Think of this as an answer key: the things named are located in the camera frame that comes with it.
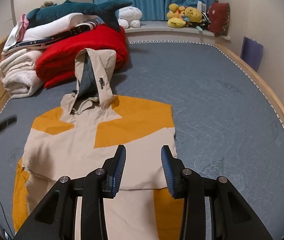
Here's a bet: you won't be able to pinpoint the cream folded blanket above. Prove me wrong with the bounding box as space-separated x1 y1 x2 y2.
0 49 43 99

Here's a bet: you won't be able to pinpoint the black cable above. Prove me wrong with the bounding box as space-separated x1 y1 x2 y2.
0 192 15 239

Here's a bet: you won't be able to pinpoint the purple folder on wall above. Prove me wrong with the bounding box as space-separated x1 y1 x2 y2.
240 36 263 72

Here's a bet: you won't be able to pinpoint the red folded blanket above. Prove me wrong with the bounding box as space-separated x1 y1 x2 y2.
35 23 130 90

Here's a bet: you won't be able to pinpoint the white and navy folded bedding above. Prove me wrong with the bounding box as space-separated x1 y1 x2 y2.
3 12 101 53

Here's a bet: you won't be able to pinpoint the dark red cushion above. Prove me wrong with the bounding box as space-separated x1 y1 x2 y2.
207 2 230 37

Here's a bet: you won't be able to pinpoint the teal shark plush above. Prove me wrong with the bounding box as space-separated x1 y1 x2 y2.
26 0 133 32

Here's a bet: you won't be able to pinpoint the beige and orange hooded jacket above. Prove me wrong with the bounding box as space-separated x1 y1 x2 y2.
12 48 183 239

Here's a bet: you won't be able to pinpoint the yellow plush toys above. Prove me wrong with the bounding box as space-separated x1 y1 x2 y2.
166 3 202 28

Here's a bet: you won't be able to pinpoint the white plush toy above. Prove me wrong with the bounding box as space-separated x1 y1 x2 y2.
118 6 143 29

